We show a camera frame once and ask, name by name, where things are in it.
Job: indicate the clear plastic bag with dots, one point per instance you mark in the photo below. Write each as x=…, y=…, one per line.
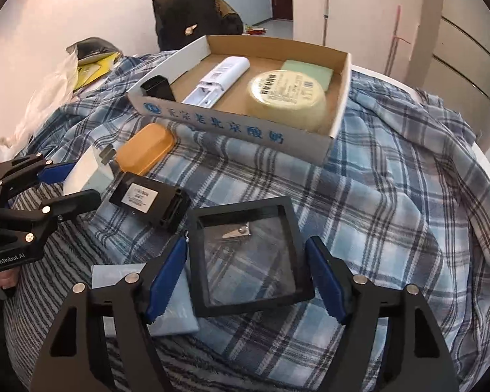
x=45, y=106

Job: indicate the light blue packet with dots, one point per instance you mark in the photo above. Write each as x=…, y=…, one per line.
x=179, y=314

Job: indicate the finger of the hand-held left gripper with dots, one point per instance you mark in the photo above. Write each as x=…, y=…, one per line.
x=55, y=171
x=73, y=202

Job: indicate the black square display frame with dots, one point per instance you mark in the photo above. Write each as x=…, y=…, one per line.
x=249, y=269

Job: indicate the chair with black jacket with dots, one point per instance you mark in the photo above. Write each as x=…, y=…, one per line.
x=188, y=16

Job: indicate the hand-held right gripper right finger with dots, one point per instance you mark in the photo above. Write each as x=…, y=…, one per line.
x=326, y=284

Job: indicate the person's left hand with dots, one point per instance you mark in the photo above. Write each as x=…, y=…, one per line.
x=2, y=281

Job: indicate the orange plastic box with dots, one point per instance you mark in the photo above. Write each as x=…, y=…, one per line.
x=147, y=149

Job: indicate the black power adapter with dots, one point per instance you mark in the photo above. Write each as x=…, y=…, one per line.
x=139, y=197

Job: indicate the cream tape roll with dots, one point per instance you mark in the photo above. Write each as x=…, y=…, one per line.
x=286, y=98

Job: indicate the wooden chair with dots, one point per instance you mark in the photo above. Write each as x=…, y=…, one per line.
x=228, y=8

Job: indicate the shallow cardboard box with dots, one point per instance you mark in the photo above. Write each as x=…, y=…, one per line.
x=212, y=114

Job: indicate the white square box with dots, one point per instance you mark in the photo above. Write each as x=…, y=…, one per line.
x=88, y=171

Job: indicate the green snap pouch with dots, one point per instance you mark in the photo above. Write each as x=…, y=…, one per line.
x=306, y=71

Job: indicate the blue plaid blanket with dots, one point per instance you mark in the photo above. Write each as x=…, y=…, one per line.
x=371, y=196

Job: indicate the white remote control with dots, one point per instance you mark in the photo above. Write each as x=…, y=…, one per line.
x=218, y=77

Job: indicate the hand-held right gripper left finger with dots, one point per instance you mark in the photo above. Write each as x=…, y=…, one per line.
x=167, y=279

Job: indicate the yellow folder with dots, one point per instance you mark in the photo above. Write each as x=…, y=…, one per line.
x=94, y=71

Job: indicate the grey striped blanket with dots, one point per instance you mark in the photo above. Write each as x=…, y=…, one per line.
x=65, y=249

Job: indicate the grey bag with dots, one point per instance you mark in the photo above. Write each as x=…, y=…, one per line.
x=92, y=47

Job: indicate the small black cup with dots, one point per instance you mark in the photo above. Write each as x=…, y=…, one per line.
x=157, y=88

